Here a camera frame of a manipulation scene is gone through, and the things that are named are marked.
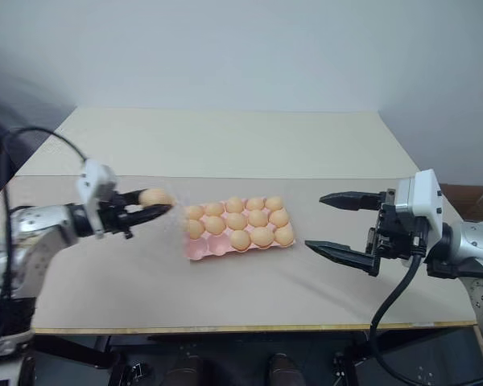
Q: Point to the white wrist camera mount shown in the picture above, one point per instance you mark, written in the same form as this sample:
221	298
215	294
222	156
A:
94	181
422	193

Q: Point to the brown egg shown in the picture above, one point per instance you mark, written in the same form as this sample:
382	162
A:
283	235
214	225
236	221
240	239
279	217
214	208
258	218
194	211
195	228
255	203
155	197
234	204
262	236
273	202

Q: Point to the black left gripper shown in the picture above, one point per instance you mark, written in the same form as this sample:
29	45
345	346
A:
113	219

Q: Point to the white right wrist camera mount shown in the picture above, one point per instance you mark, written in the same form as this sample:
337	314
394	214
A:
422	193

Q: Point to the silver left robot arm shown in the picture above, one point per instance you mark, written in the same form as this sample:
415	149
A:
32	237

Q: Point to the black table frame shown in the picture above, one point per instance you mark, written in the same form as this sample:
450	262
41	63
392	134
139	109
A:
225	346

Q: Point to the dark brown rounded shape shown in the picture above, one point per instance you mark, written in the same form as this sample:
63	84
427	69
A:
185	370
285	369

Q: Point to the pink egg tray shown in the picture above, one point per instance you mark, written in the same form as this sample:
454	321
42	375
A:
209	247

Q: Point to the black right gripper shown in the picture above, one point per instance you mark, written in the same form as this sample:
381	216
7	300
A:
398	237

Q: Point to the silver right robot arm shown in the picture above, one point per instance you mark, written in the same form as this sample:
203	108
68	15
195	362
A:
473	249

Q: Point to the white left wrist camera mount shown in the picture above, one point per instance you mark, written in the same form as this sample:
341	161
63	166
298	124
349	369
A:
94	181

